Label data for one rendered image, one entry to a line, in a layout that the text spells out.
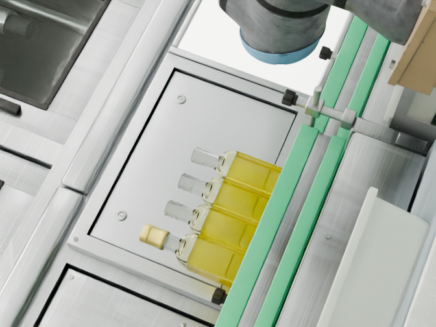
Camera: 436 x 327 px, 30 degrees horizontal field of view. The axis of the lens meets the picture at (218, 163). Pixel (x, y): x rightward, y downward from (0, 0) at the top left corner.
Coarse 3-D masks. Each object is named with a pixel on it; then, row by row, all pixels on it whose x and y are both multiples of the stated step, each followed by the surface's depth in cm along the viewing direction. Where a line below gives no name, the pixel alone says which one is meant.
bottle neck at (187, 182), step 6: (180, 180) 146; (186, 180) 146; (192, 180) 146; (198, 180) 146; (180, 186) 147; (186, 186) 146; (192, 186) 146; (198, 186) 146; (192, 192) 146; (198, 192) 146
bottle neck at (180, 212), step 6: (168, 204) 144; (174, 204) 144; (180, 204) 144; (168, 210) 144; (174, 210) 143; (180, 210) 143; (186, 210) 143; (192, 210) 143; (168, 216) 144; (174, 216) 144; (180, 216) 143; (186, 216) 143; (186, 222) 143
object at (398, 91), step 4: (396, 84) 126; (396, 88) 127; (400, 88) 127; (396, 92) 128; (400, 92) 129; (392, 96) 130; (396, 96) 129; (400, 96) 130; (392, 100) 130; (396, 100) 132; (392, 104) 132; (396, 104) 133; (388, 108) 133; (392, 108) 133; (388, 112) 134; (392, 112) 135; (384, 116) 137; (388, 116) 135; (392, 116) 136; (384, 120) 137; (388, 120) 136
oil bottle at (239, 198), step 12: (216, 180) 145; (228, 180) 144; (204, 192) 144; (216, 192) 144; (228, 192) 143; (240, 192) 143; (252, 192) 143; (264, 192) 144; (216, 204) 143; (228, 204) 142; (240, 204) 142; (252, 204) 142; (264, 204) 142; (252, 216) 142
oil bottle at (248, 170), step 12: (228, 156) 147; (240, 156) 147; (252, 156) 147; (216, 168) 147; (228, 168) 146; (240, 168) 146; (252, 168) 146; (264, 168) 146; (276, 168) 146; (240, 180) 145; (252, 180) 145; (264, 180) 144; (276, 180) 144
